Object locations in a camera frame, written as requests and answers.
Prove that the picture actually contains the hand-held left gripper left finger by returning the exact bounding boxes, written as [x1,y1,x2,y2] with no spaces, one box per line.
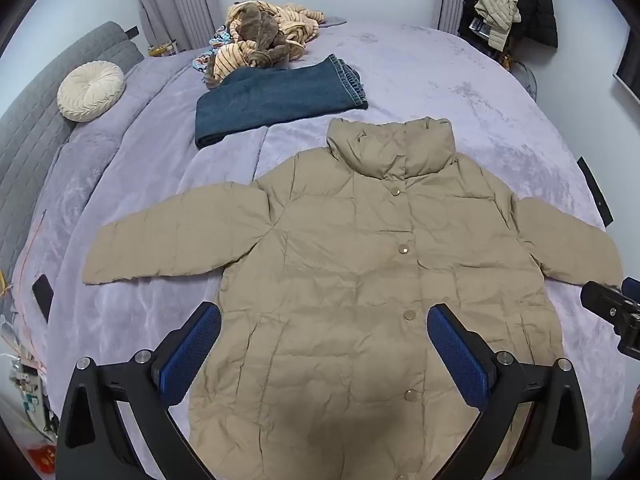
[55,302,223,480]

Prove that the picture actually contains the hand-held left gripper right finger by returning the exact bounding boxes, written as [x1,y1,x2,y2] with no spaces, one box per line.
[427,304,593,480]

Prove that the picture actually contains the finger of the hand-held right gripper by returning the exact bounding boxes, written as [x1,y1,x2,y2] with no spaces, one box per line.
[580,277,640,322]

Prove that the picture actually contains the beige puffer jacket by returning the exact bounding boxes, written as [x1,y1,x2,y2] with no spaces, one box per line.
[82,116,626,480]

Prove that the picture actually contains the black flat bar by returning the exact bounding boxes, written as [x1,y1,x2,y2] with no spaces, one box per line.
[576,156,614,227]

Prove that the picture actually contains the black phone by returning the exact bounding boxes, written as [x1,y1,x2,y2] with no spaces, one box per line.
[31,274,54,322]

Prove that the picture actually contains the grey floor fan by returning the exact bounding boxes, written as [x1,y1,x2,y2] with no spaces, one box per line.
[515,61,540,104]

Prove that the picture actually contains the lilac fleece bed blanket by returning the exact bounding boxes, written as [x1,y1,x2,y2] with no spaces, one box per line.
[10,20,632,480]

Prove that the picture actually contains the folded blue jeans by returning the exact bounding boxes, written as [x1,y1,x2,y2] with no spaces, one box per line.
[195,54,370,150]

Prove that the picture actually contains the grey quilted headboard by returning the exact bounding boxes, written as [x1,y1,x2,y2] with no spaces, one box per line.
[0,21,146,281]

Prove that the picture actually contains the round cream pleated cushion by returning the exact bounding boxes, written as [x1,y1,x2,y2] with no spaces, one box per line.
[56,61,127,123]

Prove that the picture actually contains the colourful printed cloth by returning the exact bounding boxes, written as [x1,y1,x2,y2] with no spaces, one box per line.
[191,25,236,75]

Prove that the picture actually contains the hanging beige quilted jacket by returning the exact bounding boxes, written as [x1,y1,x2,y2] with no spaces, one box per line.
[474,0,522,54]

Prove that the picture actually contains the hanging black coat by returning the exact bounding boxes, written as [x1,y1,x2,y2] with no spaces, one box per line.
[462,0,559,52]

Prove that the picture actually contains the yellow bedside clutter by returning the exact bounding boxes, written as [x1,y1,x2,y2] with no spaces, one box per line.
[146,39,180,59]

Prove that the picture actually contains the brown knotted plush pillow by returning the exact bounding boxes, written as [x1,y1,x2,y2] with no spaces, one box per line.
[227,5,293,68]

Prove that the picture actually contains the tan striped plush blanket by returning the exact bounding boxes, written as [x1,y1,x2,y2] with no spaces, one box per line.
[202,2,321,86]

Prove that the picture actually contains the bedside cable clutter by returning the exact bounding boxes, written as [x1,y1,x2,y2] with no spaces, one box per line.
[0,310,60,480]

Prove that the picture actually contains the dark wall screen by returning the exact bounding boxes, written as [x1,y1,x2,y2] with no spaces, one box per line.
[612,20,640,104]

